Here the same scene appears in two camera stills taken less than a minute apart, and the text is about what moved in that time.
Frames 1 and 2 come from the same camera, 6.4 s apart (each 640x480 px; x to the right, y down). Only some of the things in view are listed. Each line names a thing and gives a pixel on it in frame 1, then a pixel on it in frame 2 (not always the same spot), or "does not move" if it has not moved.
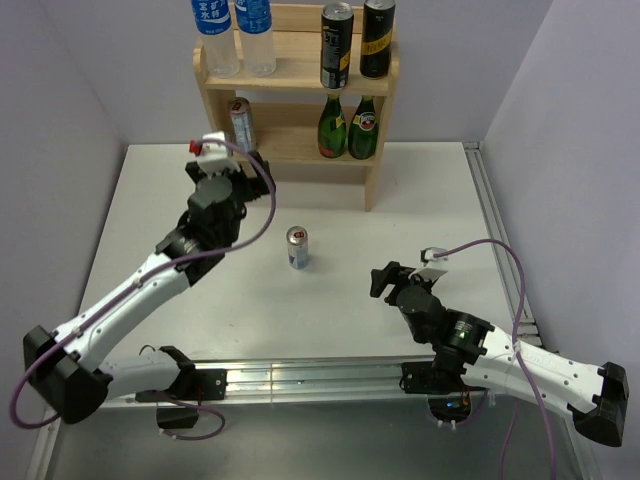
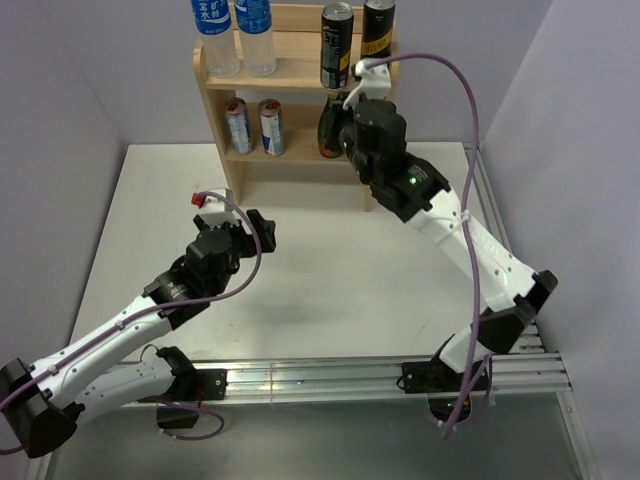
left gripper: (257, 186) to (264, 229)
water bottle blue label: (254, 22) does not move
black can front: (377, 37) does not move
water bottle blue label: (213, 22) does not move
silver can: (297, 244) to (272, 126)
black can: (335, 46) does not move
